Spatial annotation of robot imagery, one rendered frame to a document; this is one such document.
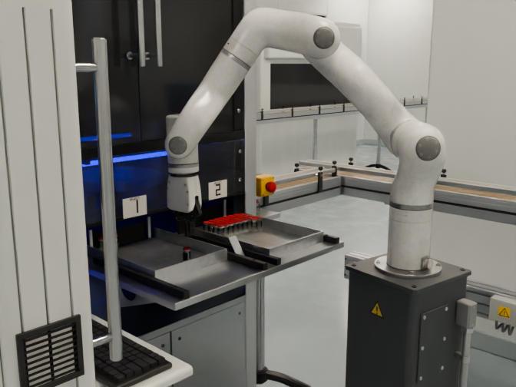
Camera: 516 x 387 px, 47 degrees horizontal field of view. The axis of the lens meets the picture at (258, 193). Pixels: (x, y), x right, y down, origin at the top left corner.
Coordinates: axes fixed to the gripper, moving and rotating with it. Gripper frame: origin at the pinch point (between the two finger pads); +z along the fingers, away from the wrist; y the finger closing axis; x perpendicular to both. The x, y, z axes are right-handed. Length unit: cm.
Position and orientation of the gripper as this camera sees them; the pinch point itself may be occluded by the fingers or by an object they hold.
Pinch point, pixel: (186, 227)
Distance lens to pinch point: 169.0
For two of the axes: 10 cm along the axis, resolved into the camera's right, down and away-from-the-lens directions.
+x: 6.8, -1.6, 7.2
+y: 7.4, 1.2, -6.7
